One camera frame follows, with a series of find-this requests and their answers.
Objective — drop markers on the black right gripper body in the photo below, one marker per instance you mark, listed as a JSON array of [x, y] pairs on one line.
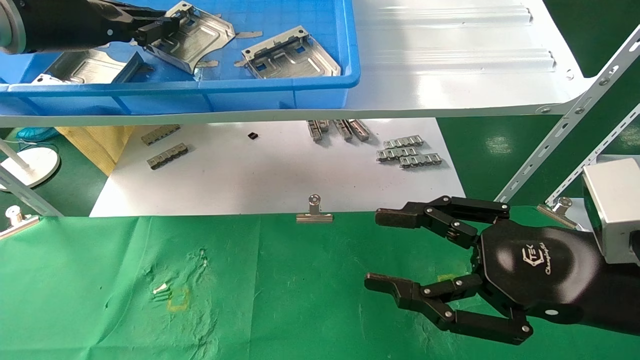
[[540, 265]]

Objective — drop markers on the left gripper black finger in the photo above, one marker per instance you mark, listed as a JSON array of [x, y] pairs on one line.
[[135, 11], [155, 32]]

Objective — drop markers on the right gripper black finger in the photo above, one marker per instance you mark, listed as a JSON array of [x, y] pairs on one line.
[[400, 216], [405, 292]]

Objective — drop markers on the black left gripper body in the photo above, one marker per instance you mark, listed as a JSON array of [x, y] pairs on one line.
[[65, 25]]

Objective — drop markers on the stamped sheet metal bracket part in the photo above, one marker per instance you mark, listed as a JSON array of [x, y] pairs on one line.
[[85, 67], [300, 62], [200, 45]]

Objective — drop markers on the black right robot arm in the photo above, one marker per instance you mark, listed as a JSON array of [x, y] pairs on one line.
[[622, 300]]

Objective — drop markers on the silver binder clip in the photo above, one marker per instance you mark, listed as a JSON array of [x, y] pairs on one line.
[[314, 217], [17, 225], [557, 212]]

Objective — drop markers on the silver notched metal strip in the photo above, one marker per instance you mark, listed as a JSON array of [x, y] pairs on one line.
[[421, 160], [395, 154], [404, 142]]

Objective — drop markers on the blue plastic bin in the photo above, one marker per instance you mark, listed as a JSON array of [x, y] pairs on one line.
[[175, 100]]

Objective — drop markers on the green cloth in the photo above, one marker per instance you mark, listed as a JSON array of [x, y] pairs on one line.
[[300, 280]]

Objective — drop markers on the blue crumpled cover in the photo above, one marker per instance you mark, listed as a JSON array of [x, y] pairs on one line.
[[37, 133]]

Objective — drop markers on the white perforated angle bar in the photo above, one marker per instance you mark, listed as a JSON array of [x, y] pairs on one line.
[[565, 130], [30, 196], [595, 157]]

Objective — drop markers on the yellow mesh bag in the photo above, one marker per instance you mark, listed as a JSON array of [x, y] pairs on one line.
[[100, 145]]

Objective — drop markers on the white round lamp base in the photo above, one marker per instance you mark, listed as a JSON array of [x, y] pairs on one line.
[[35, 167]]

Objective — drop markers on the white metal shelf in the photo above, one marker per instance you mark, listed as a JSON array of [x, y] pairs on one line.
[[450, 75]]

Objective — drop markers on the white board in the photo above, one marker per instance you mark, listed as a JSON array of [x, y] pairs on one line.
[[250, 175]]

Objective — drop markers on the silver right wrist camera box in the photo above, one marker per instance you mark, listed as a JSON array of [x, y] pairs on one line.
[[612, 210]]

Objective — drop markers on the short metal rail piece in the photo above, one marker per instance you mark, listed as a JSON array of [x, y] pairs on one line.
[[324, 125], [344, 130], [315, 131], [360, 130]]

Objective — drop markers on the grey metal rail strip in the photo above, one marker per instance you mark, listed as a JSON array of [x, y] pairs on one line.
[[167, 156], [160, 135]]

